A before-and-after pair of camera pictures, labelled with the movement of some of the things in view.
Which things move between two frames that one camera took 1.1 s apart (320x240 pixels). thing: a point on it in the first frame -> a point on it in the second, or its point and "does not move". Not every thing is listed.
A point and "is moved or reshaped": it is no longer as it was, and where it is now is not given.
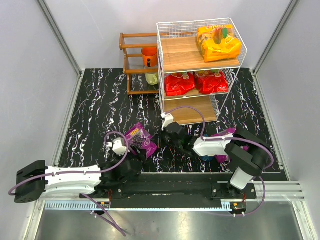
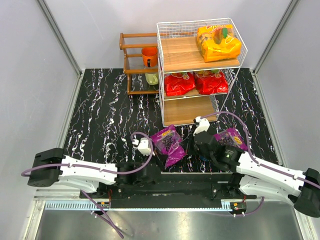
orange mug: x=150 y=56 does not move
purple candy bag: x=139 y=136 is moved or reshaped
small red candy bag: x=211 y=82 does not move
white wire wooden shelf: x=198 y=61 does not move
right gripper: x=171 y=132 -> x=197 y=142
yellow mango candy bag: x=218 y=42 does not move
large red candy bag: x=178 y=83 does not move
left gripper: x=139 y=155 -> x=155 y=161
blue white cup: x=207 y=158 does not move
